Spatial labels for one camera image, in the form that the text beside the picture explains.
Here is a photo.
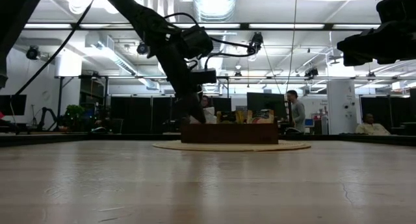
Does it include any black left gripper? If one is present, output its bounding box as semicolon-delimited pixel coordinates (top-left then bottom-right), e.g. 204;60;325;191
152;44;207;124

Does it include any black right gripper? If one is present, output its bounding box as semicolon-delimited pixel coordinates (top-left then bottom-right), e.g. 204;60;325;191
337;21;416;68

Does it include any white orange tea packet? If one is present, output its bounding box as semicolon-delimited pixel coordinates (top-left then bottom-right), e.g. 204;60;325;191
189;106;218;125

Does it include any brown wooden tea caddy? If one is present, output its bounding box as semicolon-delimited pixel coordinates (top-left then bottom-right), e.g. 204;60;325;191
181;118;280;145

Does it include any person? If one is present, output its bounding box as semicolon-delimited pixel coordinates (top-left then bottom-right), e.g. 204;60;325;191
285;90;307;134
355;113;391;136
200;95;213;110

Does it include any black partition screen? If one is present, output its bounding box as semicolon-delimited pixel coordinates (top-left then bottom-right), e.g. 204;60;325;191
211;96;232;114
360;95;388;135
151;95;183;134
110;95;153;134
387;95;412;135

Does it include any round woven straw placemat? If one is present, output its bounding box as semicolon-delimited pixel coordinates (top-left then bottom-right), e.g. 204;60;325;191
151;139;312;153

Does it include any black computer monitor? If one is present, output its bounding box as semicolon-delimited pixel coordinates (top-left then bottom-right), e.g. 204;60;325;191
246;92;289;121
0;94;28;117

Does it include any green leafy plant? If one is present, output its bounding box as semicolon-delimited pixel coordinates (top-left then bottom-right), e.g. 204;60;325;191
63;104;86;127

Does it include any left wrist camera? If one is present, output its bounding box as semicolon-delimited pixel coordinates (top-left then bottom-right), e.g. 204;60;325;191
191;68;218;85

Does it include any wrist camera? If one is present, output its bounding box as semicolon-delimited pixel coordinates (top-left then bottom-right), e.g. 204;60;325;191
191;68;218;85
376;0;416;23

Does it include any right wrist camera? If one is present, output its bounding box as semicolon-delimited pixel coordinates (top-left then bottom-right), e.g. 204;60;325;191
376;0;416;23

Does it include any thin hanging cable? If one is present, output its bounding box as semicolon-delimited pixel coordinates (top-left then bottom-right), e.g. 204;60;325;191
285;0;298;92

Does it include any black hanging ceiling camera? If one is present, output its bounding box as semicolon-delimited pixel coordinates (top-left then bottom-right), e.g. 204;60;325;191
248;31;264;55

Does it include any black aluminium table frame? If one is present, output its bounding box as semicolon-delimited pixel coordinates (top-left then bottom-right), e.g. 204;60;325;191
0;132;416;148

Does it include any black left camera cable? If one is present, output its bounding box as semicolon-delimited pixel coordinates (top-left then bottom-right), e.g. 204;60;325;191
12;0;257;97

